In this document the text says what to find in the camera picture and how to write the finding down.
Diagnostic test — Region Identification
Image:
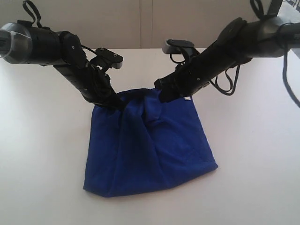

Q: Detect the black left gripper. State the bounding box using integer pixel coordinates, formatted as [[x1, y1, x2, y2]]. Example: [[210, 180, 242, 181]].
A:
[[53, 62, 126, 110]]

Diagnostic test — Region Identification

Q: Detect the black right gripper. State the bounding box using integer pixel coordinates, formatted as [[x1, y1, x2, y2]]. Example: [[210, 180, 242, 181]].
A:
[[154, 44, 234, 103]]

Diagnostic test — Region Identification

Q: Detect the blue towel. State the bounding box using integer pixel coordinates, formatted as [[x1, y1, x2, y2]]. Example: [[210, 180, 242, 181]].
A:
[[83, 89, 218, 197]]

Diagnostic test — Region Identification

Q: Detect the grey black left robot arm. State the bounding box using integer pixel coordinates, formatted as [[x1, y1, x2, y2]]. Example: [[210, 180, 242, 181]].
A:
[[0, 21, 125, 109]]

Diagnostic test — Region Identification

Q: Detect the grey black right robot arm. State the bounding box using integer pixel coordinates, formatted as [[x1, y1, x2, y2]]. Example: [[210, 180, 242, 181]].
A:
[[154, 16, 300, 103]]

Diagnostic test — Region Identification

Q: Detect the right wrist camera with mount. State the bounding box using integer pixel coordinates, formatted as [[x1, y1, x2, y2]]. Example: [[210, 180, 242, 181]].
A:
[[162, 39, 200, 64]]

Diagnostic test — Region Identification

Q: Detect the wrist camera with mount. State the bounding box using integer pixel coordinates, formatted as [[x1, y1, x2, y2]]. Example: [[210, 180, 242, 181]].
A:
[[162, 39, 200, 64], [90, 48, 123, 69]]

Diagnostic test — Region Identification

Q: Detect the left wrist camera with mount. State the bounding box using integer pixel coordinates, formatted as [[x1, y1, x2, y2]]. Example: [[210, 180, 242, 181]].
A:
[[90, 48, 123, 69]]

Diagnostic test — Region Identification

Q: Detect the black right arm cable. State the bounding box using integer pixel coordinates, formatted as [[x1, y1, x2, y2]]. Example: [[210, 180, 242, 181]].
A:
[[208, 0, 300, 106]]

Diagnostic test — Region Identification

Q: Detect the black window frame post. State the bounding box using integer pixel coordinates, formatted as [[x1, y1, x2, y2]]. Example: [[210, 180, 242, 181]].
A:
[[266, 0, 283, 15]]

